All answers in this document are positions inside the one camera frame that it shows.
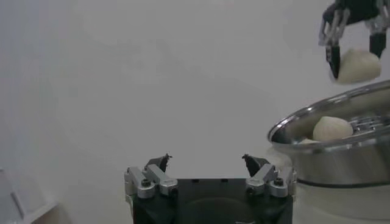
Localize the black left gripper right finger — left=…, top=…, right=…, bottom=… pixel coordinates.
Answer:
left=241, top=153, right=298, bottom=198

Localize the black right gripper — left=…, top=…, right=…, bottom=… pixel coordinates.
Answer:
left=318, top=0, right=390, bottom=80

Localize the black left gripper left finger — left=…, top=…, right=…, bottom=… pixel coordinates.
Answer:
left=124, top=153, right=179, bottom=200

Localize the stainless steel steamer basket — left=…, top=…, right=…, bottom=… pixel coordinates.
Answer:
left=267, top=79, right=390, bottom=188

